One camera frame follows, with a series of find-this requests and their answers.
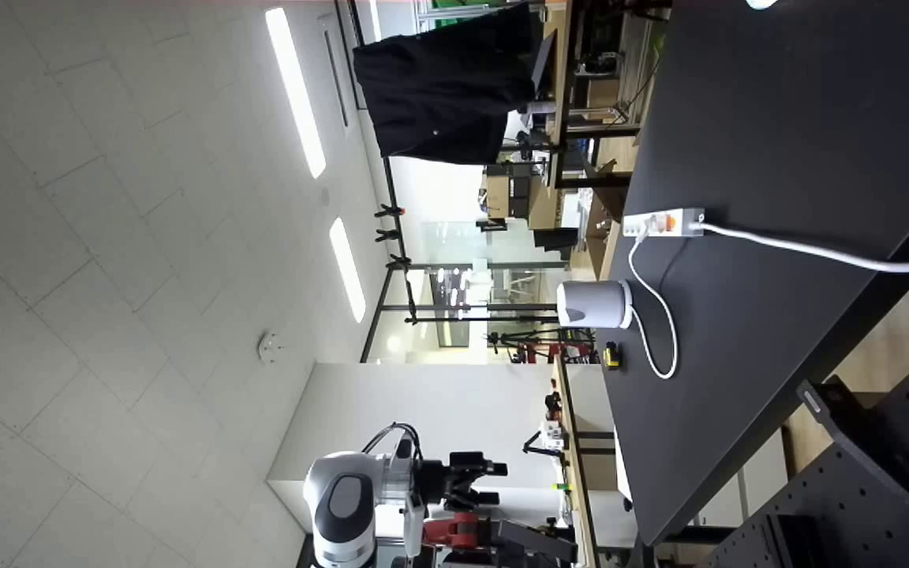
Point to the black cloth on frame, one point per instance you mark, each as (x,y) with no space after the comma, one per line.
(447,94)

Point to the white power strip adaptor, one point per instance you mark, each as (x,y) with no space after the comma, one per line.
(666,221)

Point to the red machine in background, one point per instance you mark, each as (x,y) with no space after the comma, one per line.
(459,533)

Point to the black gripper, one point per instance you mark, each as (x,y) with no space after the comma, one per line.
(449,482)

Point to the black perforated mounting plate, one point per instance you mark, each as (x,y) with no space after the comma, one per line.
(851,505)

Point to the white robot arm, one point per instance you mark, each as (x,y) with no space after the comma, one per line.
(366,511)

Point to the black camera stand frame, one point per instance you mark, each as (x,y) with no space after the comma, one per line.
(456,273)

